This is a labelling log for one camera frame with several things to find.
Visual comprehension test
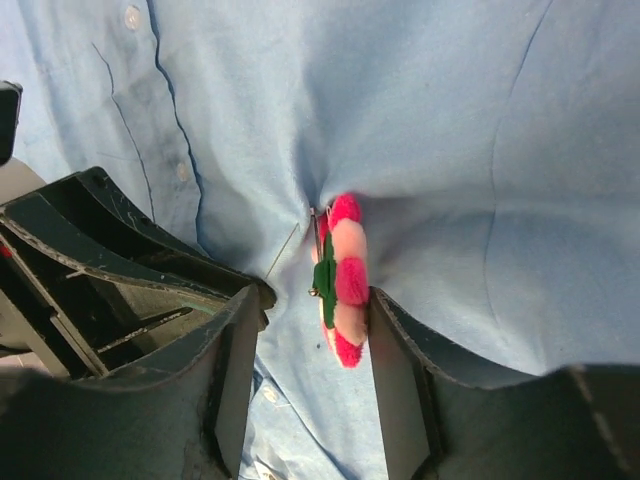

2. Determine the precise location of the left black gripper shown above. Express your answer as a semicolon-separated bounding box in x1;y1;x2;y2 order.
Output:
1;167;276;379

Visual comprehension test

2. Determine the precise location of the light blue button shirt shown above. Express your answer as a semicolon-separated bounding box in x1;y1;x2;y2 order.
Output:
1;1;639;479

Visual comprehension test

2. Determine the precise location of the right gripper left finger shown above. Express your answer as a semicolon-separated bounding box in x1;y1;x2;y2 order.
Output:
1;286;260;479

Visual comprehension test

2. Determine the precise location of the pink flower smiley brooch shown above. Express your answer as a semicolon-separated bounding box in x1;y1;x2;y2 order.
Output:
309;193;369;369

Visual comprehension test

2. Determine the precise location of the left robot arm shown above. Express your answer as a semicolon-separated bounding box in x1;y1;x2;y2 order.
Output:
1;81;276;383

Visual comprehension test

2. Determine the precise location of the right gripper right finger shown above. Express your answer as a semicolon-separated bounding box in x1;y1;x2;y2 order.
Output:
369;288;639;479

